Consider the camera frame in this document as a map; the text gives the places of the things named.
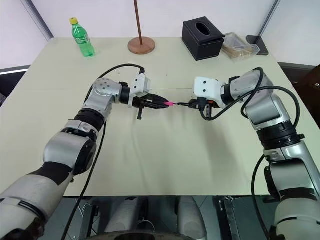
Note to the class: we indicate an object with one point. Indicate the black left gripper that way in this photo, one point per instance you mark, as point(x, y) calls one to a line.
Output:
point(140, 102)

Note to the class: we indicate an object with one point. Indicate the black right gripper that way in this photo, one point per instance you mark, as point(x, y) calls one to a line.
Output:
point(206, 105)

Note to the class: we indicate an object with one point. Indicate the black metal bracket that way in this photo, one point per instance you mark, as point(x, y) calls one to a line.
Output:
point(228, 217)

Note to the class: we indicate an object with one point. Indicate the clear plastic box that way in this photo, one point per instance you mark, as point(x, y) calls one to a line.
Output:
point(240, 47)

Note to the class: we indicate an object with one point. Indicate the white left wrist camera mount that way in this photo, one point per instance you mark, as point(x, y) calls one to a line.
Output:
point(142, 83)

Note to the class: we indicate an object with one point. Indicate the black leather tissue box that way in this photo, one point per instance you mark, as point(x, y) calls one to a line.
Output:
point(202, 42)

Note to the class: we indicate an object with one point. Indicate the dark furniture with white strip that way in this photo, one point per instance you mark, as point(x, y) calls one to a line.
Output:
point(12, 80)

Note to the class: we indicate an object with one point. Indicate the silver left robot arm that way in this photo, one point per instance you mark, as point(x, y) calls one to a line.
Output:
point(67, 150)

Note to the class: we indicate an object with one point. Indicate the flat black base plate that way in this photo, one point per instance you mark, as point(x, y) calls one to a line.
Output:
point(258, 45)

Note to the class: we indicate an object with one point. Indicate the grey metal frame post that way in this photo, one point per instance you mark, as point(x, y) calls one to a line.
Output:
point(268, 17)
point(40, 17)

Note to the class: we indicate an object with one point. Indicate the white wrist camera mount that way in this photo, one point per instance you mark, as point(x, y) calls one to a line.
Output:
point(142, 83)
point(207, 86)

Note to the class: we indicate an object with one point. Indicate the pink marker cap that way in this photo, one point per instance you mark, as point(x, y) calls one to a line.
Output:
point(169, 103)

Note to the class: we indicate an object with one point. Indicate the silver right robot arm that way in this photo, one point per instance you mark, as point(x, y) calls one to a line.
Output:
point(267, 105)

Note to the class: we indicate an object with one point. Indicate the wooden stand with round base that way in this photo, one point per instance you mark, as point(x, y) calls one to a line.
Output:
point(141, 46)

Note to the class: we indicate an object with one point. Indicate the thin black marker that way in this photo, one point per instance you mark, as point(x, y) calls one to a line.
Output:
point(182, 104)

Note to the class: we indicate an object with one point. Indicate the dark brown cabinet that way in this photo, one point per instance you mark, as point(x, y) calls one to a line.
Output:
point(305, 77)

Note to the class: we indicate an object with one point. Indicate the silver rounded robot leg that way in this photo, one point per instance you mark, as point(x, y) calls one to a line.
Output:
point(191, 215)
point(125, 215)

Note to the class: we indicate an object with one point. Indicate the green plastic bottle yellow cap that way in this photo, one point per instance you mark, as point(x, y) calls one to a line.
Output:
point(83, 37)

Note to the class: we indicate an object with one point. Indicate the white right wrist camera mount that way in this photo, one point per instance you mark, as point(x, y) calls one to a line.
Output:
point(207, 86)

